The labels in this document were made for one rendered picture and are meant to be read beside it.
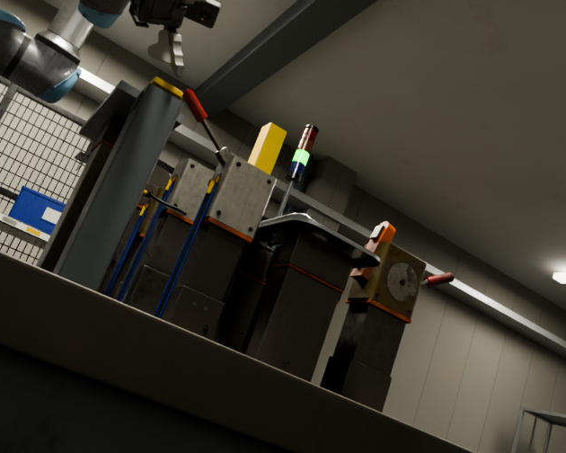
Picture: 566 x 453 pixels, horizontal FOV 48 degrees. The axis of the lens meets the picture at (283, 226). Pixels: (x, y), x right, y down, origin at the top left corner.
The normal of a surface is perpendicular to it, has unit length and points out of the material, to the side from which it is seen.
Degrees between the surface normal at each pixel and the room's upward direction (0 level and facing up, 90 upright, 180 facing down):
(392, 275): 90
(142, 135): 90
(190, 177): 90
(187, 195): 90
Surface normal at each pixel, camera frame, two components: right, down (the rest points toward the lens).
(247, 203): 0.48, -0.11
